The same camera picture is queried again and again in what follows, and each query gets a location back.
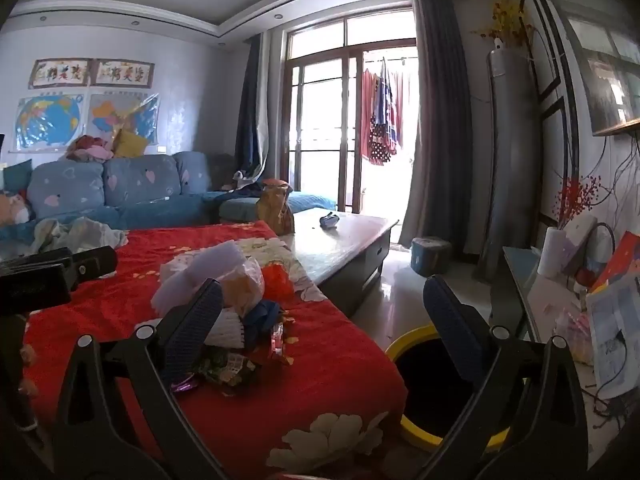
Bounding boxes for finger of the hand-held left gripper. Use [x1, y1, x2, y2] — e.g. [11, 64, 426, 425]
[61, 245, 119, 285]

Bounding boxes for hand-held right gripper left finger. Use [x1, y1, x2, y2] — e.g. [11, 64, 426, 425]
[52, 279, 224, 480]

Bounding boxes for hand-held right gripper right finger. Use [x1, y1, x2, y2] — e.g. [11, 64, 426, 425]
[423, 274, 590, 480]

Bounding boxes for white ribbed paper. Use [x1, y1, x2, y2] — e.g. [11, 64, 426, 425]
[204, 309, 247, 349]

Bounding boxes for green snack wrapper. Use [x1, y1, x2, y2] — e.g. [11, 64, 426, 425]
[192, 347, 262, 387]

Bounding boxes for pink-purple foil wrapper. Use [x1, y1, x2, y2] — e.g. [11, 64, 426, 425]
[170, 374, 202, 394]

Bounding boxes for yellow trash bin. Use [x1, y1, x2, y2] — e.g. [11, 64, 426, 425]
[386, 324, 506, 452]

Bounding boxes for orange translucent plastic bag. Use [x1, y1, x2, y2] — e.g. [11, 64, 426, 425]
[220, 257, 266, 320]

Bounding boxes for blue wrapper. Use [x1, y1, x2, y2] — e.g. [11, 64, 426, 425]
[244, 300, 282, 352]

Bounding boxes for clear plastic wrapper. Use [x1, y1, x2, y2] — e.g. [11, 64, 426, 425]
[269, 322, 287, 357]

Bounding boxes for light green cloth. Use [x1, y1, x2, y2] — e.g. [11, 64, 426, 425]
[32, 217, 129, 257]

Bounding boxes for blue storage box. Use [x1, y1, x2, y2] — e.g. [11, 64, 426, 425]
[410, 237, 452, 277]

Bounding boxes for stuffed toy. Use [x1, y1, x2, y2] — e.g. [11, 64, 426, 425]
[0, 192, 32, 227]

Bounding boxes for blue patterned sofa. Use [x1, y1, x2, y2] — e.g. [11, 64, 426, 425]
[0, 150, 337, 242]

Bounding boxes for teal pillow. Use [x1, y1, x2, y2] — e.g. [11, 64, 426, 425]
[2, 159, 34, 194]

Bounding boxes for pile of clothes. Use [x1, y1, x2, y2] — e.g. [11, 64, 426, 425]
[67, 134, 116, 164]

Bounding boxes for television cabinet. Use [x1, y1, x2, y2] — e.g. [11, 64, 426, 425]
[502, 245, 640, 463]

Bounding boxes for white paper roll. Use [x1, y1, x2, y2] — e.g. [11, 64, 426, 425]
[537, 226, 566, 281]

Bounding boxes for yellow pillow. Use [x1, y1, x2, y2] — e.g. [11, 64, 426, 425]
[112, 129, 149, 159]

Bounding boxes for red floral blanket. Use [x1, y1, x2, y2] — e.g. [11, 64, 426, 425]
[20, 220, 408, 480]

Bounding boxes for colourful paint set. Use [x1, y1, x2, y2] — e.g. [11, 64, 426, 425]
[552, 304, 597, 362]

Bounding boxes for dark wooden coffee table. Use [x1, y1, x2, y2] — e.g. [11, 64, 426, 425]
[278, 210, 399, 319]

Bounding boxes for brown paper bag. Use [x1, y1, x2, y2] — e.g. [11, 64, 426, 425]
[256, 179, 296, 236]

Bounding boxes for world map poster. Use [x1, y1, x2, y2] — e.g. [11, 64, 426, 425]
[13, 92, 84, 152]

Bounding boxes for country map poster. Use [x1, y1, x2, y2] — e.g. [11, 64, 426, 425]
[89, 92, 161, 144]

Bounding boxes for white leaning board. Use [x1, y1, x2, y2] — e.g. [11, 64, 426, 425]
[562, 214, 599, 277]

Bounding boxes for dark clothes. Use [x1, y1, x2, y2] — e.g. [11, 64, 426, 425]
[219, 179, 267, 197]

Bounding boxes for white printed paper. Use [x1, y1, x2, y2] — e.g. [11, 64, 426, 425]
[585, 275, 640, 402]

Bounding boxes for standing air conditioner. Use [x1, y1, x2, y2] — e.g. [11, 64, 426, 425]
[475, 39, 537, 282]

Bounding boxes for red berry branches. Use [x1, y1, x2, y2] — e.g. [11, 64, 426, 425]
[552, 174, 602, 227]

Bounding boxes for red picture book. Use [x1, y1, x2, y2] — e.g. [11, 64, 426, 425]
[587, 232, 640, 294]

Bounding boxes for grey curtain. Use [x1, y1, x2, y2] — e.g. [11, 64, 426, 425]
[400, 0, 472, 262]

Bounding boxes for framed calligraphy picture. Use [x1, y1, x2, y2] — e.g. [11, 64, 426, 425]
[94, 59, 156, 89]
[28, 58, 91, 90]

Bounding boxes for dark blue curtain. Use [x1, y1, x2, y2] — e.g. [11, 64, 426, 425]
[234, 32, 274, 182]

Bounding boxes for hanging clothes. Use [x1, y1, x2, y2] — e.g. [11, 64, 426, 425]
[359, 57, 404, 166]

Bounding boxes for glass balcony door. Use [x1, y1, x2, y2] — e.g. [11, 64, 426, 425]
[282, 9, 419, 214]

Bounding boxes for yellow artificial flowers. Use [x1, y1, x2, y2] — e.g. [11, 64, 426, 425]
[472, 0, 534, 47]

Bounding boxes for black ring stand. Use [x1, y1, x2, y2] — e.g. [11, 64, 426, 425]
[594, 221, 617, 272]

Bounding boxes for black wall frame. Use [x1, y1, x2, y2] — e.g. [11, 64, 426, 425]
[519, 0, 560, 102]
[537, 95, 569, 232]

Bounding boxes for hanging television cables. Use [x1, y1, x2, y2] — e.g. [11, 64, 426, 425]
[594, 134, 640, 222]

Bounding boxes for wall television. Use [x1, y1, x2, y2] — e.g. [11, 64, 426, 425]
[564, 7, 640, 137]

